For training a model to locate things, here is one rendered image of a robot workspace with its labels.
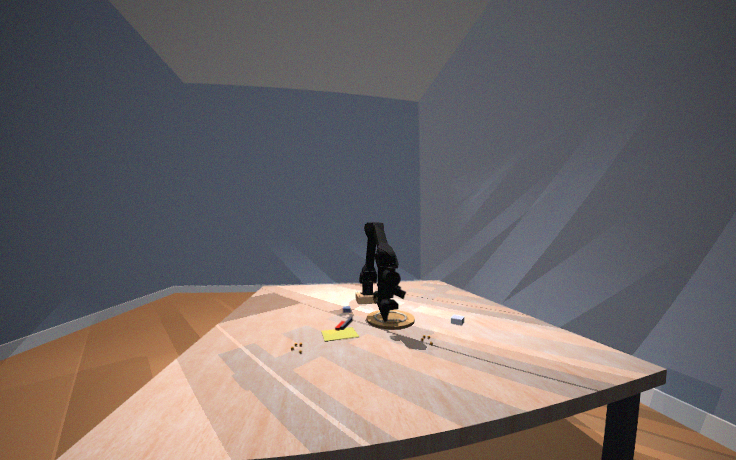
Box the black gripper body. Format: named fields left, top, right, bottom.
left=373, top=282, right=399, bottom=310

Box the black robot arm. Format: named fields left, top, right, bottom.
left=359, top=222, right=407, bottom=299

